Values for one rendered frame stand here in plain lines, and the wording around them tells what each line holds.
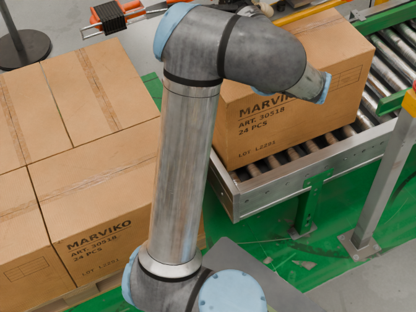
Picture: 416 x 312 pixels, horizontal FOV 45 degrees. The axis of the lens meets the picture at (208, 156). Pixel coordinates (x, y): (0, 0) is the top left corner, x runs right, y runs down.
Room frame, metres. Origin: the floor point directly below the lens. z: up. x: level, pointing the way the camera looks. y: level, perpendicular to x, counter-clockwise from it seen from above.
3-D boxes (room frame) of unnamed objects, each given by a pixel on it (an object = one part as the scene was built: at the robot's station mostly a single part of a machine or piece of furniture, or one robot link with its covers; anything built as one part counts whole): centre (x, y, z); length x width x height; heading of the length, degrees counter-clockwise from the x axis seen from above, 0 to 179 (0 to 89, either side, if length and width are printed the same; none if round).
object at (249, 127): (1.46, -0.27, 0.75); 0.60 x 0.40 x 0.40; 112
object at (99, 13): (1.24, 0.26, 1.26); 0.08 x 0.07 x 0.05; 114
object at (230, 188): (1.34, 0.04, 0.58); 0.70 x 0.03 x 0.06; 23
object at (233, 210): (1.34, 0.04, 0.48); 0.70 x 0.03 x 0.15; 23
